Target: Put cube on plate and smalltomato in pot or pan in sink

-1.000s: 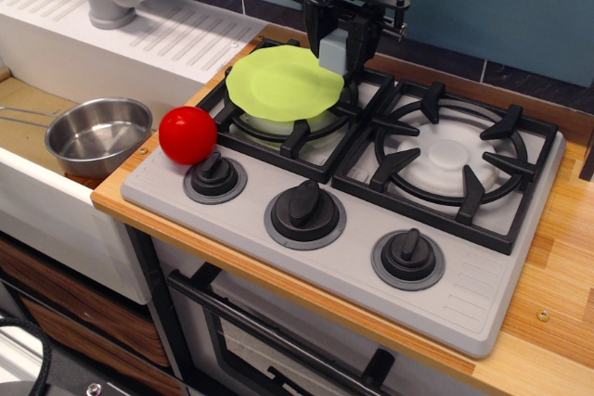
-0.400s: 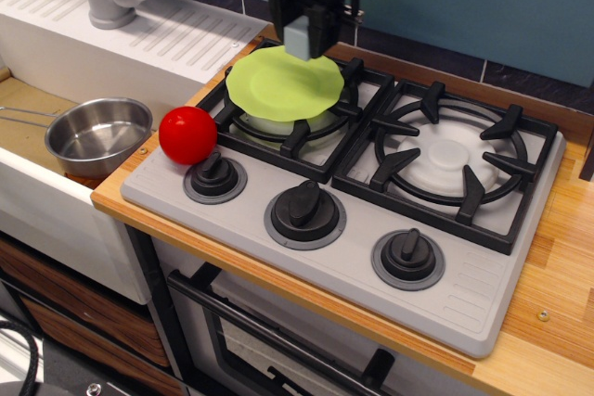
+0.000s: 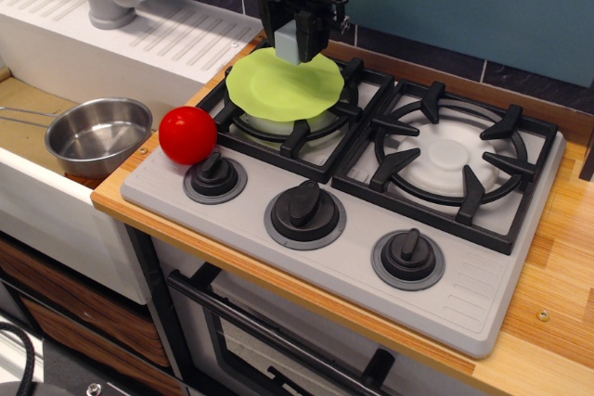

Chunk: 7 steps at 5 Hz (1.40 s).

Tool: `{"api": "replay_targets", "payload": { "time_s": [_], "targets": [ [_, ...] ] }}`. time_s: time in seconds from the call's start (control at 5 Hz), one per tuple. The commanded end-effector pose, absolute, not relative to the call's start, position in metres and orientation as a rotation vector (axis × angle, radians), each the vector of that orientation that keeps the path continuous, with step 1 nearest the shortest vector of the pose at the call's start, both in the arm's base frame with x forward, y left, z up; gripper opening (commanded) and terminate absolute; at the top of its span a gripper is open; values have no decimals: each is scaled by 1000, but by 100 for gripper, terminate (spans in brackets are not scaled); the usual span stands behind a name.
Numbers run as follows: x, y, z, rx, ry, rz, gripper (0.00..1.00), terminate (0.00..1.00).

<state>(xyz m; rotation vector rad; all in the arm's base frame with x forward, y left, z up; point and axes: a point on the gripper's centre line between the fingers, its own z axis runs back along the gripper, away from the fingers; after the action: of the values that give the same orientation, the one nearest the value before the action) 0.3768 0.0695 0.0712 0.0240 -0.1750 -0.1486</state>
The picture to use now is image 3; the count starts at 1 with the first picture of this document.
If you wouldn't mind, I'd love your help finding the grey toy stove top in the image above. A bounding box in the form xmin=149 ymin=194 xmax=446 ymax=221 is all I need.
xmin=120 ymin=57 xmax=568 ymax=361

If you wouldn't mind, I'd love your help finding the black stove knob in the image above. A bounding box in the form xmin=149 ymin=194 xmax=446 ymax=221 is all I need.
xmin=264 ymin=180 xmax=347 ymax=251
xmin=371 ymin=228 xmax=446 ymax=292
xmin=183 ymin=150 xmax=248 ymax=205

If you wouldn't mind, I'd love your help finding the black cable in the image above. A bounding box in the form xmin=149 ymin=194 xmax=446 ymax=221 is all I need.
xmin=0 ymin=321 xmax=38 ymax=388

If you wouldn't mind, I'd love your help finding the toy oven door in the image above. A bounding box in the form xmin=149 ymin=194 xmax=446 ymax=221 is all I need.
xmin=167 ymin=263 xmax=478 ymax=395

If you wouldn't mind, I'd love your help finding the red toy tomato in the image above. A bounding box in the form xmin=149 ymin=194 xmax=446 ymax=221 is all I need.
xmin=159 ymin=106 xmax=217 ymax=165

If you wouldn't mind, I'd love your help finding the wooden drawer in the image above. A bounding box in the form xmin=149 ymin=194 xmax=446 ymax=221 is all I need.
xmin=1 ymin=238 xmax=157 ymax=341
xmin=22 ymin=297 xmax=184 ymax=396

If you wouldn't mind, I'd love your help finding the upper wooden drawer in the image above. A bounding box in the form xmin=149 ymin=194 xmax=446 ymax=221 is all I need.
xmin=1 ymin=238 xmax=157 ymax=341

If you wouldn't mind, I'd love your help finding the black left burner grate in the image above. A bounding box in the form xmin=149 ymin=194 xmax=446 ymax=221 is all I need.
xmin=198 ymin=57 xmax=395 ymax=183

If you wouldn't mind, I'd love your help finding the small steel pot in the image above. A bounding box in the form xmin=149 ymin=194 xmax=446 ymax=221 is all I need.
xmin=0 ymin=97 xmax=154 ymax=179

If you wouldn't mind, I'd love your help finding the black burner grate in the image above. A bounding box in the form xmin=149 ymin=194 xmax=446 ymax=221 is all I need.
xmin=198 ymin=57 xmax=395 ymax=183
xmin=332 ymin=81 xmax=565 ymax=255

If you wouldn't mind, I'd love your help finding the black middle stove knob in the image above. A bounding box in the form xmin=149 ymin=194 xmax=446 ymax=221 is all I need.
xmin=264 ymin=180 xmax=347 ymax=251

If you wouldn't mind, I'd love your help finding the light blue cube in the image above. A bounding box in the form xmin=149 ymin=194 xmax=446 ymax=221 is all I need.
xmin=274 ymin=20 xmax=301 ymax=66

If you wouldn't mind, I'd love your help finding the black left stove knob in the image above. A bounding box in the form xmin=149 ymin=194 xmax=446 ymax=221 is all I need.
xmin=183 ymin=150 xmax=248 ymax=205

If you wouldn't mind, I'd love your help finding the black right burner grate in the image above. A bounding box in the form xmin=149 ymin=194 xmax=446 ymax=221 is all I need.
xmin=332 ymin=81 xmax=565 ymax=255

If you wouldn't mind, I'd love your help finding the black oven door handle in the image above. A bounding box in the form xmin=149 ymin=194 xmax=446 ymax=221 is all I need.
xmin=167 ymin=269 xmax=394 ymax=395

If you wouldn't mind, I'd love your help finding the lower wooden drawer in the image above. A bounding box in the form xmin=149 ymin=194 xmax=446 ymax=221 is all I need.
xmin=22 ymin=297 xmax=184 ymax=396

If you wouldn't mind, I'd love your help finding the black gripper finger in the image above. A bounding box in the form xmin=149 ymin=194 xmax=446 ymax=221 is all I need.
xmin=257 ymin=0 xmax=297 ymax=47
xmin=295 ymin=9 xmax=329 ymax=62

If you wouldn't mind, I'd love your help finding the green plastic plate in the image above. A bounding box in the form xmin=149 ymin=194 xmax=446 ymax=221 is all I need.
xmin=226 ymin=47 xmax=345 ymax=122

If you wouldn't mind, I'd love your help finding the black right stove knob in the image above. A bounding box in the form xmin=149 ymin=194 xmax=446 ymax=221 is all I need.
xmin=371 ymin=228 xmax=446 ymax=292

